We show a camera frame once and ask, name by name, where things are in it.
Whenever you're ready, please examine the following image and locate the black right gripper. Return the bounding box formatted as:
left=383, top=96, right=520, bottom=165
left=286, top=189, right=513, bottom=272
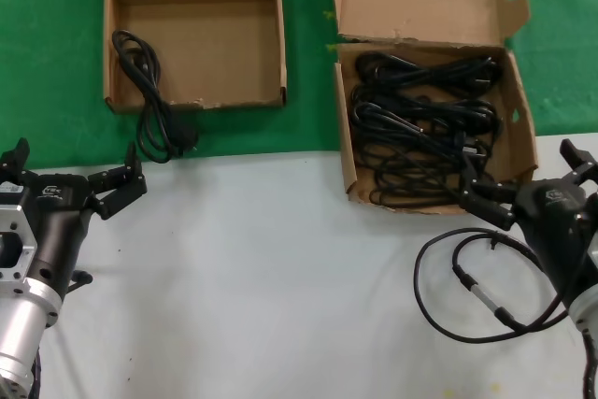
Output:
left=459, top=138, right=598, bottom=311

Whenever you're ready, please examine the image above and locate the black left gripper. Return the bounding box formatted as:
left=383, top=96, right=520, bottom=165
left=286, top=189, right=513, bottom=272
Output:
left=0, top=137, right=150, bottom=298

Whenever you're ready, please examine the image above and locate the black power cable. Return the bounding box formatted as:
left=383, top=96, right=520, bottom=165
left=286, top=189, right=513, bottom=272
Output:
left=352, top=136, right=497, bottom=209
left=111, top=28, right=200, bottom=164
left=355, top=50, right=504, bottom=92
left=350, top=93, right=504, bottom=157

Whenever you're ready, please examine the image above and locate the empty brown cardboard box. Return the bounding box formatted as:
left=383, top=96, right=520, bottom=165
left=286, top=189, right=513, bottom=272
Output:
left=78, top=0, right=291, bottom=114

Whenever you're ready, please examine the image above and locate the green table mat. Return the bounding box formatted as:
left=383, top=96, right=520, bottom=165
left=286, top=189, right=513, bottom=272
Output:
left=0, top=0, right=598, bottom=169

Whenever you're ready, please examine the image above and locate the silver left wrist bracket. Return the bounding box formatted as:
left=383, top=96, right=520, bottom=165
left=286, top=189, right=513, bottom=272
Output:
left=0, top=191, right=39, bottom=300

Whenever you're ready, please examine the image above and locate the black left gripper cable plug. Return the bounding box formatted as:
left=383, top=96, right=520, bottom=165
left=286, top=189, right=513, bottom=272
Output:
left=67, top=267, right=94, bottom=293

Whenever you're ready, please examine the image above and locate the black looped cable silver connector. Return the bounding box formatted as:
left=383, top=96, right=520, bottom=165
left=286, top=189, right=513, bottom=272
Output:
left=413, top=227, right=578, bottom=344

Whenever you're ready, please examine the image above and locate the dark right arm cable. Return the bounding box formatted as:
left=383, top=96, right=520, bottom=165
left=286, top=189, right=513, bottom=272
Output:
left=580, top=333, right=598, bottom=399

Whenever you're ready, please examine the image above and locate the black left arm cable bundle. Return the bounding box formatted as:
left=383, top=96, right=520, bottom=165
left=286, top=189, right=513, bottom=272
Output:
left=26, top=351, right=46, bottom=399

